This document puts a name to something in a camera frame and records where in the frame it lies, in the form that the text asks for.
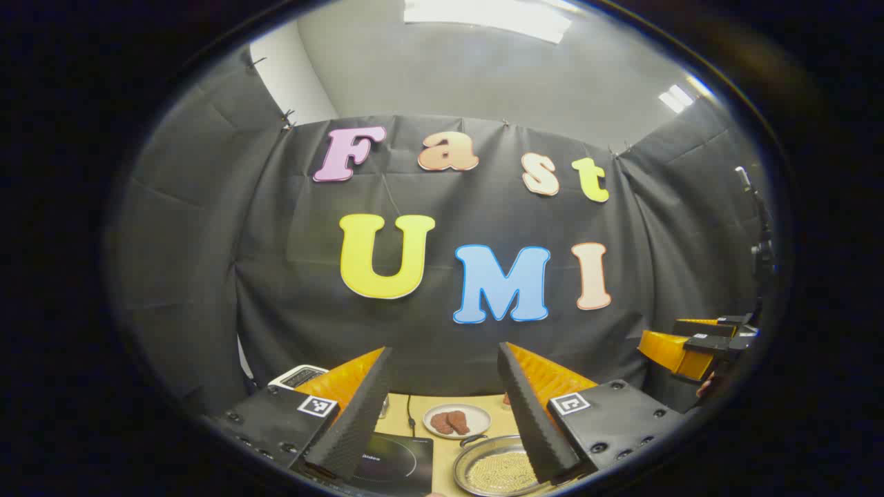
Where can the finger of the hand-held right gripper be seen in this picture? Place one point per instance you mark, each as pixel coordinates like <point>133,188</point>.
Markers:
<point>673,353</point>
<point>704,326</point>

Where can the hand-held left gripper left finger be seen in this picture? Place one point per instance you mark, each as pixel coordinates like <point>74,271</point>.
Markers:
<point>359,414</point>

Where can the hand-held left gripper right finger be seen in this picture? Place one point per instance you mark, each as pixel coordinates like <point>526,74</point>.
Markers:
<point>528,414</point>

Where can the black induction cooktop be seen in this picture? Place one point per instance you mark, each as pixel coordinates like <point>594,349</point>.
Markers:
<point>397,462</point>

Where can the white round plate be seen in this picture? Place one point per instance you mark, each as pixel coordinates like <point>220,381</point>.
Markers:
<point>480,417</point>

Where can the pile of soybeans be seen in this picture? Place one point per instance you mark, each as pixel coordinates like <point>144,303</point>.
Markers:
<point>501,473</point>

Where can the brown meat piece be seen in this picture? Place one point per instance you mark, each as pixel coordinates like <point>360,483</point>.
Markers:
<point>458,421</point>
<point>440,423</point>

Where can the white toaster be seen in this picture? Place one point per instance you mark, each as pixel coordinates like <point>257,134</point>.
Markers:
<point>298,376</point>

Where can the small ceiling light panel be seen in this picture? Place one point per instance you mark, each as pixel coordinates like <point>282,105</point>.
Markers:
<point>677,98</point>

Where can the large ceiling light panel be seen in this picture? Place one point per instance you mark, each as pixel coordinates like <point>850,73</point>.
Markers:
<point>483,17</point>

